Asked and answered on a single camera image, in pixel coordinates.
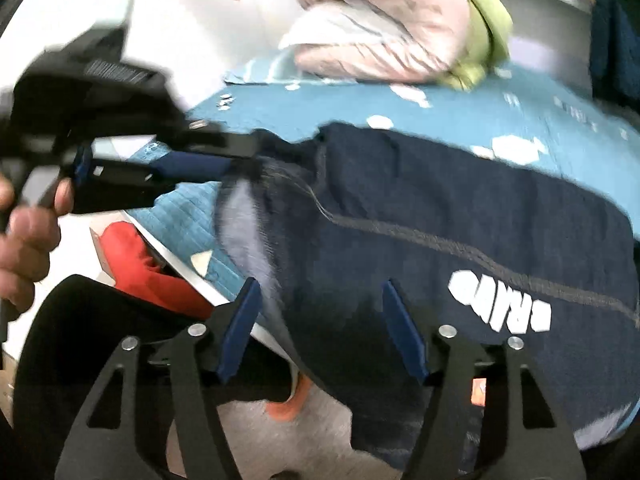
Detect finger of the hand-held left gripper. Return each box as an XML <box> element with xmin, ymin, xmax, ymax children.
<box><xmin>170</xmin><ymin>120</ymin><xmax>271</xmax><ymax>161</ymax></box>
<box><xmin>72</xmin><ymin>147</ymin><xmax>236</xmax><ymax>213</ymax></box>

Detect blue quilted bed cover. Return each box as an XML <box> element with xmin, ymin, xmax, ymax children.
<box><xmin>127</xmin><ymin>55</ymin><xmax>640</xmax><ymax>306</ymax></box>

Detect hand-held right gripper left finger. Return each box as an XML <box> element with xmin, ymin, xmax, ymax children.
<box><xmin>54</xmin><ymin>277</ymin><xmax>263</xmax><ymax>480</ymax></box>

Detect pink quilt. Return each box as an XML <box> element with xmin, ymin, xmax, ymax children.
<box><xmin>277</xmin><ymin>0</ymin><xmax>473</xmax><ymax>86</ymax></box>

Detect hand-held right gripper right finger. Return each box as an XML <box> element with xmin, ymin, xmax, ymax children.
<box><xmin>381</xmin><ymin>279</ymin><xmax>587</xmax><ymax>480</ymax></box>

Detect red cloth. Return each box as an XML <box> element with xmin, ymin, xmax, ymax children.
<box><xmin>100</xmin><ymin>220</ymin><xmax>216</xmax><ymax>318</ymax></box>

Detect person's left hand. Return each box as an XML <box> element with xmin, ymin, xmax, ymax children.
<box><xmin>0</xmin><ymin>178</ymin><xmax>76</xmax><ymax>312</ymax></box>

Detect dark denim jacket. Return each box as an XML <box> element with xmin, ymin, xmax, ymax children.
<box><xmin>215</xmin><ymin>122</ymin><xmax>640</xmax><ymax>466</ymax></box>

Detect white pillow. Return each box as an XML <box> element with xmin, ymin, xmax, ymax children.
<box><xmin>280</xmin><ymin>2</ymin><xmax>401</xmax><ymax>56</ymax></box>

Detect person's black trousers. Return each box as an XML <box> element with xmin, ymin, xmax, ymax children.
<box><xmin>12</xmin><ymin>275</ymin><xmax>301</xmax><ymax>480</ymax></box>

